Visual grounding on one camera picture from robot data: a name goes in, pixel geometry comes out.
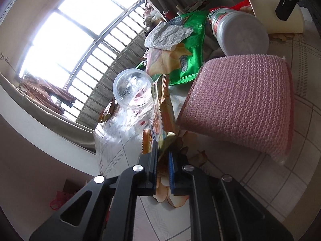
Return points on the clear plastic cup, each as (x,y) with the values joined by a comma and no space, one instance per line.
(132,90)

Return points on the cream dustpan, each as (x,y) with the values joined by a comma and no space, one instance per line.
(264,11)

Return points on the metal balcony railing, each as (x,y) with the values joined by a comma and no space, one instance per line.
(118,47)

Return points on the orange snack wrapper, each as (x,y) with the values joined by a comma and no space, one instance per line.
(162,127)

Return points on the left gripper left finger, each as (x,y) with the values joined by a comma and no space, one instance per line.
(103,209)

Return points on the green chip bag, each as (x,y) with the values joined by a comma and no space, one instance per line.
(183,63)

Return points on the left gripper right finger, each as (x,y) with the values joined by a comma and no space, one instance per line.
(220,208)

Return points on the white strawberry yogurt bottle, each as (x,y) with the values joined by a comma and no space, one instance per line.
(238,32)

